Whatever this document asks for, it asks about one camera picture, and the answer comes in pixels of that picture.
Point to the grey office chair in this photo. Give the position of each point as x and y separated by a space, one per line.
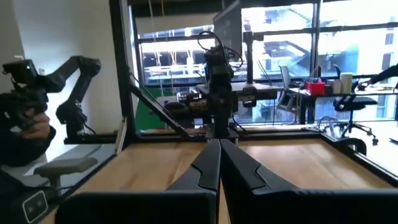
284 74

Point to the grey chair armrest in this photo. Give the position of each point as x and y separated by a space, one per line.
65 165

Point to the dark monitor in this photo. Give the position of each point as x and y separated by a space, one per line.
228 28

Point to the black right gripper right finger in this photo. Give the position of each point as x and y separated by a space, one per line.
280 205

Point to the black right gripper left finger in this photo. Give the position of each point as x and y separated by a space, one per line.
186 205

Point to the black office chair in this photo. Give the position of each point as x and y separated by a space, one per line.
354 102

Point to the table-level camera box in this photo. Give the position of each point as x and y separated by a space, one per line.
35 207

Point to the person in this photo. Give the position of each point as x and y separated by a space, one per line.
18 152

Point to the dark office desk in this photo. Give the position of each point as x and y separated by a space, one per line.
385 91

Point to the black diagonal frame brace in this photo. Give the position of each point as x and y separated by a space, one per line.
158 109

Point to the white metal bar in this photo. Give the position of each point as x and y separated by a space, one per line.
121 137

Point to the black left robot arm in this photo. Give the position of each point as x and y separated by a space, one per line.
219 74

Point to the person's hand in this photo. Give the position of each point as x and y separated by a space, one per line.
35 126

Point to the person's forearm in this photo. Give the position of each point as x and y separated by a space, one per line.
385 74

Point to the green board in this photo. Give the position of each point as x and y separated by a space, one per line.
149 121

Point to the black frame post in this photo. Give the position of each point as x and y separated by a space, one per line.
119 62

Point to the black monitor pole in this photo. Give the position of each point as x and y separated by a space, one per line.
248 62

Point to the black table clamp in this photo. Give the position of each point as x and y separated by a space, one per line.
354 143

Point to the white cylinder roll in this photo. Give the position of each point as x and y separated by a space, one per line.
346 83

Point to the red box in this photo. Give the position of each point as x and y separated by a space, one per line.
315 88

